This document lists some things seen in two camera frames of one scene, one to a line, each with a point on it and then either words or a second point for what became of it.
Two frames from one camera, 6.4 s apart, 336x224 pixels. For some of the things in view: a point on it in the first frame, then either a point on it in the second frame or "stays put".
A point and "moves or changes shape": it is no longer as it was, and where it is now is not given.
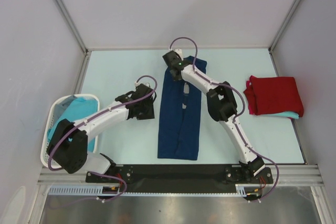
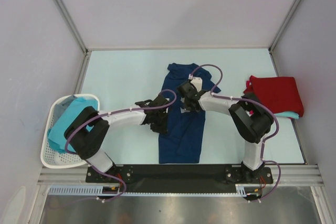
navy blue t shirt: (178, 129) moves or changes shape
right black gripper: (176, 78) -> (186, 106)
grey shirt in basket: (61, 106) stays put
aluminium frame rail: (292, 175) stays put
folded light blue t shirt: (290, 114) stays put
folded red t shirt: (267, 94) stays put
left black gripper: (150, 114) -> (162, 129)
